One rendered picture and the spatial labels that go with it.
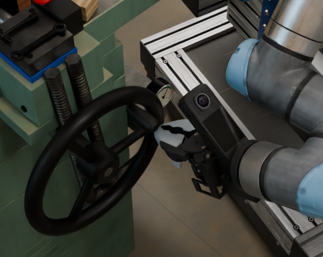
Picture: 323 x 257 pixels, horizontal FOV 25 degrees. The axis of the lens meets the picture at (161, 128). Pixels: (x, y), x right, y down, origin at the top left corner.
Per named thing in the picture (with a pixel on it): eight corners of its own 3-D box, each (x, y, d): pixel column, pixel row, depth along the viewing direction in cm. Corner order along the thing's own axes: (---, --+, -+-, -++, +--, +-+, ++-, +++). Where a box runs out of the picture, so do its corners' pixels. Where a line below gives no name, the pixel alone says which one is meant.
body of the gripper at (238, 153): (191, 190, 110) (248, 212, 101) (171, 144, 106) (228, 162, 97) (226, 160, 113) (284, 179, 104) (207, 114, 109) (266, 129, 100)
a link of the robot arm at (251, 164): (251, 169, 93) (292, 132, 97) (226, 161, 97) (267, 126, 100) (269, 213, 97) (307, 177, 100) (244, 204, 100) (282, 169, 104)
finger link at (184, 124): (167, 153, 118) (205, 166, 111) (154, 123, 115) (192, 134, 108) (181, 142, 119) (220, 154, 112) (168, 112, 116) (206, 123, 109)
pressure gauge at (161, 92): (152, 122, 150) (152, 96, 144) (139, 111, 152) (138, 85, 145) (174, 105, 153) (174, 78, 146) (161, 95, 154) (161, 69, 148)
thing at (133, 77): (141, 137, 156) (140, 113, 150) (101, 105, 162) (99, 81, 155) (169, 115, 160) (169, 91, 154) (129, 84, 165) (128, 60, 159)
